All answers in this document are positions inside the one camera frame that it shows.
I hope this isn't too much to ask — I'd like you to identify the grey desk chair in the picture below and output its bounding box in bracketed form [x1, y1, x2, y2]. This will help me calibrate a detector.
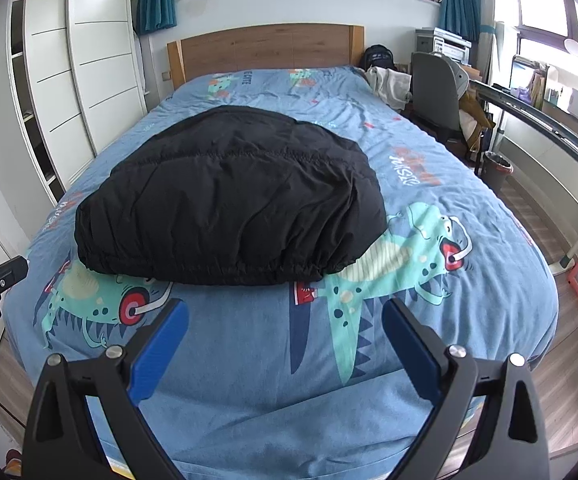
[411, 52, 469, 144]

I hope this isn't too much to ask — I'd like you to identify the grey waste bin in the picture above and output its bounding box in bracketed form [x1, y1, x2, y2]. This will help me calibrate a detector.
[480, 151, 513, 195]

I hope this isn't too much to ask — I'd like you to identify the black puffer jacket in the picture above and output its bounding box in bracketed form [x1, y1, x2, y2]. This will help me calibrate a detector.
[74, 105, 387, 285]

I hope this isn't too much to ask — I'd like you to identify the cream cloth on bed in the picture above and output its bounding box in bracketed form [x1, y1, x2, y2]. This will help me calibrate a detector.
[365, 66, 411, 110]

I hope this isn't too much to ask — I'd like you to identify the blue dinosaur print bedspread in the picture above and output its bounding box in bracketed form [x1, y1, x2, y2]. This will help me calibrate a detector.
[3, 67, 558, 479]

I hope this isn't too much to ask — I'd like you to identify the wooden headboard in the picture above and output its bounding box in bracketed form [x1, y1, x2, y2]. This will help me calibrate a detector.
[167, 23, 365, 89]

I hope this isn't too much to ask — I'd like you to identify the long white desk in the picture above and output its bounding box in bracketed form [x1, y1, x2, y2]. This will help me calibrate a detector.
[471, 80, 578, 264]

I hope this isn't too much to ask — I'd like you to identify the white printer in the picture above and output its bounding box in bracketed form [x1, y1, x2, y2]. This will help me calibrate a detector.
[416, 27, 472, 65]

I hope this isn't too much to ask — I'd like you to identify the white slatted wardrobe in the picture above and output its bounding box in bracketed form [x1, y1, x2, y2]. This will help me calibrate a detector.
[9, 0, 147, 202]

